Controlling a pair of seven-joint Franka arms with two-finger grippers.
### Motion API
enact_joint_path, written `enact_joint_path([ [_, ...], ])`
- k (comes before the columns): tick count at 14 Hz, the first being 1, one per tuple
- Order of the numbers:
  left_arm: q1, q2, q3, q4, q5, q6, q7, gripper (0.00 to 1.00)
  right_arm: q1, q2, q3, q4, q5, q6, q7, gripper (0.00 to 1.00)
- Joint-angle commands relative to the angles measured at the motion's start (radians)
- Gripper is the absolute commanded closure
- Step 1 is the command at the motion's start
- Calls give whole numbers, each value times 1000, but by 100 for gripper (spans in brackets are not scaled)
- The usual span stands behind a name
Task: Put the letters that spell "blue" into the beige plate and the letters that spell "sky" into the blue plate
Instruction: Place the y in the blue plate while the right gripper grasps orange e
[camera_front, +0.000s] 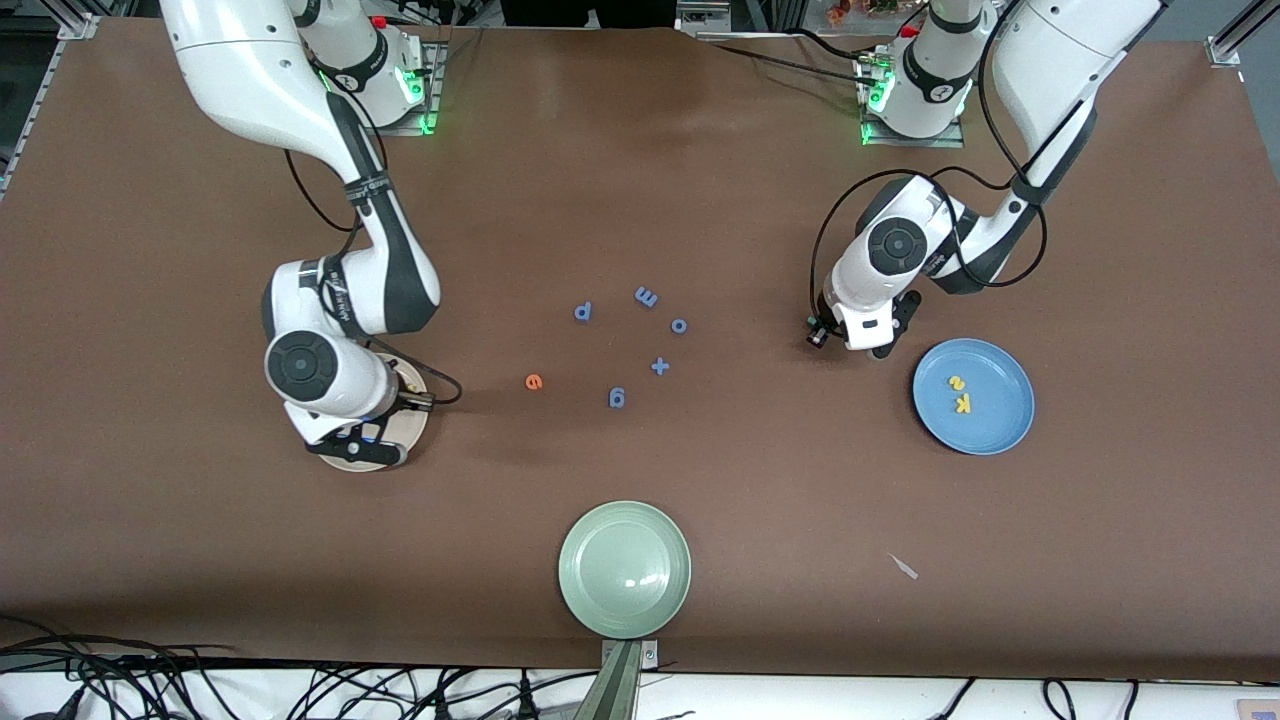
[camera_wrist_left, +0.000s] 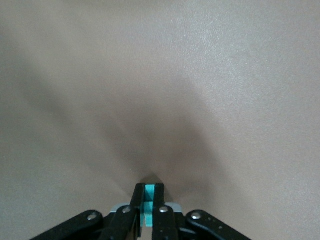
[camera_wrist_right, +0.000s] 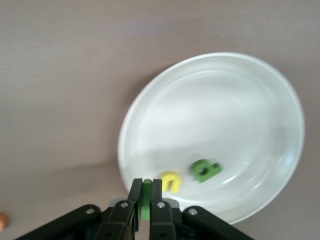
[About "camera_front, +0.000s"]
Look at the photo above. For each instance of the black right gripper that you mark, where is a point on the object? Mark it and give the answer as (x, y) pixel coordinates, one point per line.
(394, 411)

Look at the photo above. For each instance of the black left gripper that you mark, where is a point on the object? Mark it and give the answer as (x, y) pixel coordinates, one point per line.
(824, 329)

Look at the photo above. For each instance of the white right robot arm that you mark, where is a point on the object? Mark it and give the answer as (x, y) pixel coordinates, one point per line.
(300, 365)

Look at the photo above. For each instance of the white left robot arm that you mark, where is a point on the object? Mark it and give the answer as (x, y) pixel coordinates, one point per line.
(895, 245)

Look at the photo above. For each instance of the beige round plate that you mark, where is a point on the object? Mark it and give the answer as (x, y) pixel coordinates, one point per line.
(415, 425)

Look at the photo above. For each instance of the blue letter m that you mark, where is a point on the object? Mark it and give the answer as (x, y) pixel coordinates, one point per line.
(646, 297)

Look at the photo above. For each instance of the blue round plate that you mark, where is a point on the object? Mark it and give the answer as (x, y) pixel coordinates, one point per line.
(1000, 420)

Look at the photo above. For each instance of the brown table cover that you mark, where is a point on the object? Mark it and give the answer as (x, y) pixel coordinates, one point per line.
(640, 200)

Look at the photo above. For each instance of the small grey tape scrap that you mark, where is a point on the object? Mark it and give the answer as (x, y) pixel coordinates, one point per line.
(905, 568)

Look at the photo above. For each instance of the green round plate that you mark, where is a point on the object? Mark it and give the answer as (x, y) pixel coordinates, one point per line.
(625, 570)

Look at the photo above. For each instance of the orange background object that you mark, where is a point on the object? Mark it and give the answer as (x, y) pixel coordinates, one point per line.
(840, 10)

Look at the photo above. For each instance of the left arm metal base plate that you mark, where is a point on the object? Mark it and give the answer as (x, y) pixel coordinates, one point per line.
(950, 142)

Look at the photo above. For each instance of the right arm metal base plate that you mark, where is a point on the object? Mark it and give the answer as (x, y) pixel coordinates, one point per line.
(432, 100)

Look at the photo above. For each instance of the grey metal camera post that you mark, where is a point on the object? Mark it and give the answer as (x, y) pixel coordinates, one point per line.
(618, 690)

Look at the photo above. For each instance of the short aluminium frame profile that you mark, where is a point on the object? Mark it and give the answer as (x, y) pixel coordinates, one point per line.
(1225, 48)

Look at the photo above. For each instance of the long aluminium frame profile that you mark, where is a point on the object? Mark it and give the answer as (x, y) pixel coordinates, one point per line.
(80, 25)

